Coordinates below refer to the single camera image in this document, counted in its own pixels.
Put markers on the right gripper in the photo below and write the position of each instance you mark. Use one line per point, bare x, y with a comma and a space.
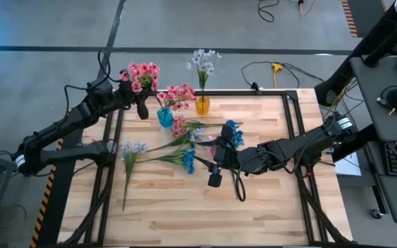
227, 156

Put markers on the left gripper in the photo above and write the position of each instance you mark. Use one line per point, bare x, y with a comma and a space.
129, 96

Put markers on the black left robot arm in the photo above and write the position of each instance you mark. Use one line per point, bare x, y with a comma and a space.
64, 120

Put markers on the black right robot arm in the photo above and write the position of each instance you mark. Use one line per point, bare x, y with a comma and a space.
288, 148

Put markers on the pink glass vase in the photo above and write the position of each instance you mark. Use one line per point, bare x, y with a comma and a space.
213, 151

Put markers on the teal glass vase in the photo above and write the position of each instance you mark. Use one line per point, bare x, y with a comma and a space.
165, 118

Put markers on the yellow glass vase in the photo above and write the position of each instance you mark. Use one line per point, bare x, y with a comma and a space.
202, 106

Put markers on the black power plug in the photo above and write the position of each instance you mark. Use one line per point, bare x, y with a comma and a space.
255, 87

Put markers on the yellow power plug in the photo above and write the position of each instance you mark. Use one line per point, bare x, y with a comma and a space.
276, 67

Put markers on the white paper sheet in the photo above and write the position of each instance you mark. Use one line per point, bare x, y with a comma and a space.
348, 167

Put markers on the black desk leg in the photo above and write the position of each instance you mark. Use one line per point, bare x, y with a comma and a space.
360, 141

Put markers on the grey desk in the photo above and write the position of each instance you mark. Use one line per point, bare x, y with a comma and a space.
374, 120

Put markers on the caster wheel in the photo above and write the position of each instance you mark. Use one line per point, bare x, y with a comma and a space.
376, 213

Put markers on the black tower fan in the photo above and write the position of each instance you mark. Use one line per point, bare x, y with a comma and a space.
374, 38

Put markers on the black striped floor mat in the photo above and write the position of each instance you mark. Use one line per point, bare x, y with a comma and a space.
360, 13

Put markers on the black aluminium table frame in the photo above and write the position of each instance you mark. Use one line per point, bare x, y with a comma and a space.
271, 92

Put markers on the black base plate hazard stripe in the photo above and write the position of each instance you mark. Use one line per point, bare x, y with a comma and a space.
55, 206

